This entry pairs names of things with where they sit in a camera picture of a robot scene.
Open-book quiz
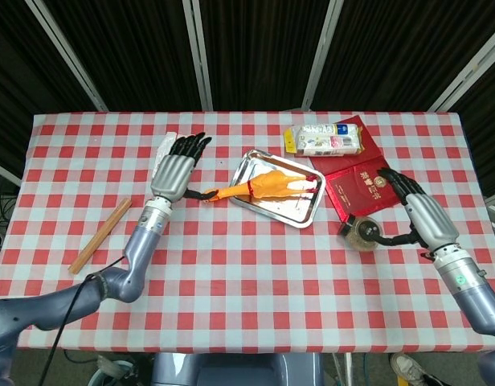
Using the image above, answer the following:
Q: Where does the red certificate booklet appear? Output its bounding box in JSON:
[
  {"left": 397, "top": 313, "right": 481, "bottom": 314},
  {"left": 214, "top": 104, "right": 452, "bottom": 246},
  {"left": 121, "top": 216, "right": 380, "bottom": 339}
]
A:
[{"left": 309, "top": 115, "right": 408, "bottom": 224}]

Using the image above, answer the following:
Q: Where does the glass spice jar black lid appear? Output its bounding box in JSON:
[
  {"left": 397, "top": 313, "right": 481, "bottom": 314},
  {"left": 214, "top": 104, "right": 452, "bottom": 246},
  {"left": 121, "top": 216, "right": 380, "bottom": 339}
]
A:
[{"left": 337, "top": 214, "right": 384, "bottom": 253}]

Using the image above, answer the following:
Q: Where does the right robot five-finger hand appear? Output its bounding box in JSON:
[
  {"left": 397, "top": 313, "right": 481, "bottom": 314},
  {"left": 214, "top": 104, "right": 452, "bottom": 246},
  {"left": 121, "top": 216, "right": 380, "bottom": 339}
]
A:
[{"left": 375, "top": 167, "right": 461, "bottom": 253}]

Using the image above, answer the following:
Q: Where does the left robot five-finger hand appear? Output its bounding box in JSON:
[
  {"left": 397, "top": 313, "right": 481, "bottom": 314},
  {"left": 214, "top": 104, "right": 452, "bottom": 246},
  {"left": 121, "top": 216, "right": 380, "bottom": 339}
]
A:
[{"left": 149, "top": 131, "right": 216, "bottom": 202}]

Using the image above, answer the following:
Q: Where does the yellow rubber chicken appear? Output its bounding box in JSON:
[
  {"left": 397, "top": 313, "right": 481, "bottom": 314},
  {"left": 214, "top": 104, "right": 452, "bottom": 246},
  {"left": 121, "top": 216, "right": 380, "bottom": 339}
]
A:
[{"left": 202, "top": 169, "right": 317, "bottom": 204}]

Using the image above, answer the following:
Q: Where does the red white checkered tablecloth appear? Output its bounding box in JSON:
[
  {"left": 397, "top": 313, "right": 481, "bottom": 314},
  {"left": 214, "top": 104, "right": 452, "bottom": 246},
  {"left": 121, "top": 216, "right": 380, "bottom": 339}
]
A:
[{"left": 0, "top": 111, "right": 495, "bottom": 355}]

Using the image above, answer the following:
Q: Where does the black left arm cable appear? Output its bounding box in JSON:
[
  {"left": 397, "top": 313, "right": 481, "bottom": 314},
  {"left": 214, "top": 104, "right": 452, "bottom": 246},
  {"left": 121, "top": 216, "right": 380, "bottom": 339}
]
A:
[{"left": 42, "top": 257, "right": 126, "bottom": 386}]

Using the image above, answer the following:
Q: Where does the grey robot torso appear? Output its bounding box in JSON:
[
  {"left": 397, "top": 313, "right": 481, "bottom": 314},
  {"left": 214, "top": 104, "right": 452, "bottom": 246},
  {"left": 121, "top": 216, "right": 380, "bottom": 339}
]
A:
[{"left": 150, "top": 352, "right": 325, "bottom": 386}]

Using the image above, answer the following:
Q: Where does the white teal bucket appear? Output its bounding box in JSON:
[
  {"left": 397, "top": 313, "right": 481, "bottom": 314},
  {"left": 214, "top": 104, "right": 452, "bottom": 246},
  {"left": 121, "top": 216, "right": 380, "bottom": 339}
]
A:
[{"left": 88, "top": 355, "right": 136, "bottom": 386}]

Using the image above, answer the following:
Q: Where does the white tissue pack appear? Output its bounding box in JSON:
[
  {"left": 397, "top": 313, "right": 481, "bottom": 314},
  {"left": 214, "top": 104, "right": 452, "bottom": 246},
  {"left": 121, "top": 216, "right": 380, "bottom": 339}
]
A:
[{"left": 283, "top": 122, "right": 365, "bottom": 158}]

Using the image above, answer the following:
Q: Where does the white sneaker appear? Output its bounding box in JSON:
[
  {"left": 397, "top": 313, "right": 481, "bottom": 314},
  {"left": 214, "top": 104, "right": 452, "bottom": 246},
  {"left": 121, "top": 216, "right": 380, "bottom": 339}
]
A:
[{"left": 391, "top": 352, "right": 429, "bottom": 386}]

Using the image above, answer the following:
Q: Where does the stainless steel tray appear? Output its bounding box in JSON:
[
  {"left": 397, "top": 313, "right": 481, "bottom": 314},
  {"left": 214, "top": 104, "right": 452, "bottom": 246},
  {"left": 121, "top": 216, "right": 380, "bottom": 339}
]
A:
[{"left": 230, "top": 149, "right": 326, "bottom": 229}]

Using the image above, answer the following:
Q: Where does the aluminium partition post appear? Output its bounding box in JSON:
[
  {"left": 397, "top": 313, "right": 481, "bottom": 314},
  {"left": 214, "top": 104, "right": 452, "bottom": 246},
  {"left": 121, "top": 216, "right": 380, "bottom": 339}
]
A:
[
  {"left": 301, "top": 0, "right": 345, "bottom": 112},
  {"left": 25, "top": 0, "right": 108, "bottom": 113},
  {"left": 182, "top": 0, "right": 214, "bottom": 113},
  {"left": 427, "top": 39, "right": 495, "bottom": 113}
]

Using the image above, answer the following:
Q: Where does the pink white wet wipes pack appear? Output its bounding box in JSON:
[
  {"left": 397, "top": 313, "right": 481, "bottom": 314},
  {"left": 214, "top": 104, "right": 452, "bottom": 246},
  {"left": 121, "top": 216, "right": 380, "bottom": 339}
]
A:
[{"left": 153, "top": 131, "right": 180, "bottom": 178}]

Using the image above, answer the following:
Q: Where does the wooden stick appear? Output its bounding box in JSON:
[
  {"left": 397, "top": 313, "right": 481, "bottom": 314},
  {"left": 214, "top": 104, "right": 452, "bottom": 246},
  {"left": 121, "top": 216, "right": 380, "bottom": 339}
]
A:
[{"left": 67, "top": 198, "right": 133, "bottom": 276}]

